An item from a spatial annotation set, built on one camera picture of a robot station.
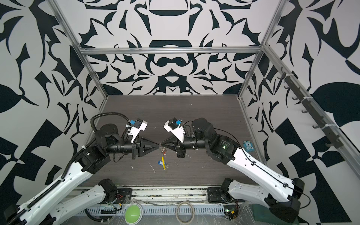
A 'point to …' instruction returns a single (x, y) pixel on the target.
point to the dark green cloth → (262, 214)
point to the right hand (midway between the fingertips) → (163, 144)
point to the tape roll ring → (191, 219)
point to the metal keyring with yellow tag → (163, 152)
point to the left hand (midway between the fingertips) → (159, 144)
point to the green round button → (133, 213)
